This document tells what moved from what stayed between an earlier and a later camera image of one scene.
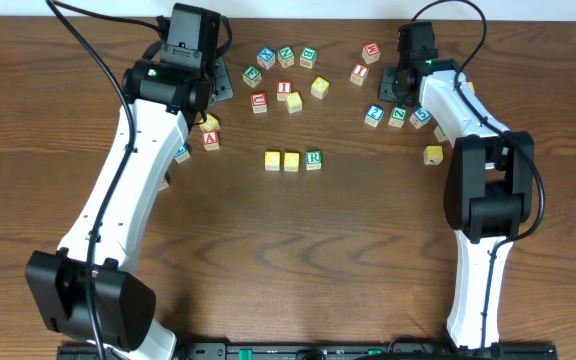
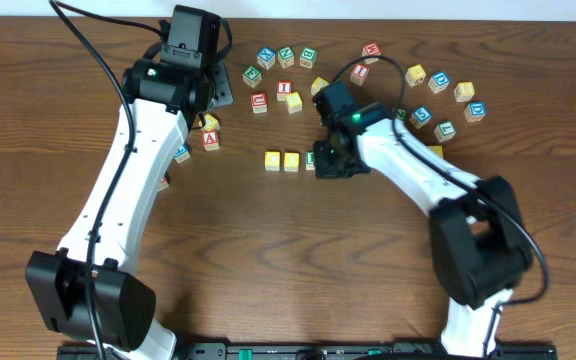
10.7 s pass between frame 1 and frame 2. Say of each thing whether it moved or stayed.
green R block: stayed
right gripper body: moved
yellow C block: stayed
